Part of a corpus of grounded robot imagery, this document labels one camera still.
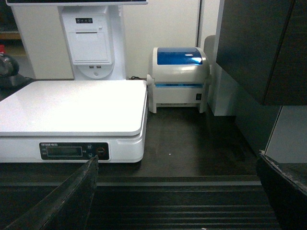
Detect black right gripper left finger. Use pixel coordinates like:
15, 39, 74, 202
5, 155, 98, 230

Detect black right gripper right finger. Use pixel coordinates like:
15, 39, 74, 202
256, 151, 307, 230

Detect white checkout scale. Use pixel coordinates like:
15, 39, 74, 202
0, 80, 147, 163

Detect black checkout counter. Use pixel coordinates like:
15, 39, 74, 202
0, 108, 281, 230

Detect black barcode scanner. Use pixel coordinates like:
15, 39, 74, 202
0, 53, 35, 89

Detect dark wood cabinet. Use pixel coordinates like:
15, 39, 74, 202
216, 0, 307, 105

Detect white blue label printer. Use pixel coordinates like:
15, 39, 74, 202
146, 47, 210, 113

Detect white POS terminal stand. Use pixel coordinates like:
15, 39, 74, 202
7, 0, 147, 80

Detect red box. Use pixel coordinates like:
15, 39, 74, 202
0, 45, 6, 54

